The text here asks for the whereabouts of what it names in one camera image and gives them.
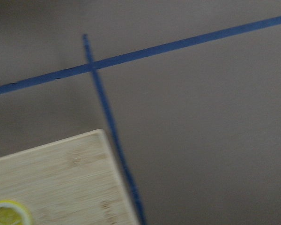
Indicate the bamboo cutting board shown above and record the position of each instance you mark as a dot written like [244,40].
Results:
[74,181]

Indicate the lemon slice far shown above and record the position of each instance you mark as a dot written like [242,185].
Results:
[14,213]

